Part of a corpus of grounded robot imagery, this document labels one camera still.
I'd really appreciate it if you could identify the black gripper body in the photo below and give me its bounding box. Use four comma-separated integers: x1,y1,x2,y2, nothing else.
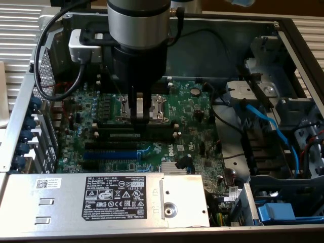
112,46,168,96

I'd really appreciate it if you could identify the black RAM stick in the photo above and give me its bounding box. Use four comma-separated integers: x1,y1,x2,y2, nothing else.
97,128,176,140

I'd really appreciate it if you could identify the black RAM slot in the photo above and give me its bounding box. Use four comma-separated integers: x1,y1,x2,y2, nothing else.
100,77,170,85
100,82,171,90
100,87,171,95
97,121,176,128
96,138,176,142

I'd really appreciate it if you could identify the metal CPU socket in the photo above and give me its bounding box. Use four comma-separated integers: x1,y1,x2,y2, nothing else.
115,94,171,125

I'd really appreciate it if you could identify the thin socket locking lever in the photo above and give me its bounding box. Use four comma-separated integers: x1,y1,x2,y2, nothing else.
104,65,115,82

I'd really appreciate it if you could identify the blue expansion slot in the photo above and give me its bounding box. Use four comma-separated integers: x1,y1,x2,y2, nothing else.
84,150,139,160

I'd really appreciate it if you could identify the green motherboard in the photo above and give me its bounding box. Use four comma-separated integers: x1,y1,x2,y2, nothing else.
57,70,245,203

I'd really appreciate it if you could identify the silver chipset heat sink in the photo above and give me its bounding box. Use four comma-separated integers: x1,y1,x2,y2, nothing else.
161,161,189,176

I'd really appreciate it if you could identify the short black expansion slot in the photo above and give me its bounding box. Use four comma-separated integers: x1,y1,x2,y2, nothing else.
82,161,100,171

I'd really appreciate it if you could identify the open metal PC case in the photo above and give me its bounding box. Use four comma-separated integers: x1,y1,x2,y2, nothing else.
0,7,324,240

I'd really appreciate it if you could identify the silver disk bay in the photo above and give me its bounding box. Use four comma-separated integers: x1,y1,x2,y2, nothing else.
226,80,263,108

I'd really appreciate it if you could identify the power supply with label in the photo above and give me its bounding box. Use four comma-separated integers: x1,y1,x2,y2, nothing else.
0,173,211,228

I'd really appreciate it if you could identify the black ribbed drive carrier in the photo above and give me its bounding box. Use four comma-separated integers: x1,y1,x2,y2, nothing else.
241,128,292,176

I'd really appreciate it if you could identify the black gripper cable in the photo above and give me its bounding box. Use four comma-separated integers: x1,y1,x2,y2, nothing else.
166,7,186,49

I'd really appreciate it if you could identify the black plug with blue wire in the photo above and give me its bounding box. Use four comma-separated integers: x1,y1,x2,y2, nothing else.
174,154,195,171

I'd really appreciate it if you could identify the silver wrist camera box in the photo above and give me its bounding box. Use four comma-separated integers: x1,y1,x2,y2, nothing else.
68,28,105,64

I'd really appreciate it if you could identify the thin red wire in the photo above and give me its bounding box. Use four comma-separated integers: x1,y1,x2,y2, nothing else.
39,77,79,120

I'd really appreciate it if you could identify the black camera cable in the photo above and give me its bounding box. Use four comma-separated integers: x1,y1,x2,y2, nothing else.
33,6,88,102

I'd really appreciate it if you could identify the white case corner bracket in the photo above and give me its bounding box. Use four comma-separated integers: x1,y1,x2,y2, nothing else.
37,7,63,27

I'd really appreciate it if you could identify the blue SATA wire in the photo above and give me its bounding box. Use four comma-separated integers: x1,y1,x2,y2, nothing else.
233,99,301,178

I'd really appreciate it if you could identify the blue plastic bay handle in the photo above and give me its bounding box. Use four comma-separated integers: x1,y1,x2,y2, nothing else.
256,202,297,225

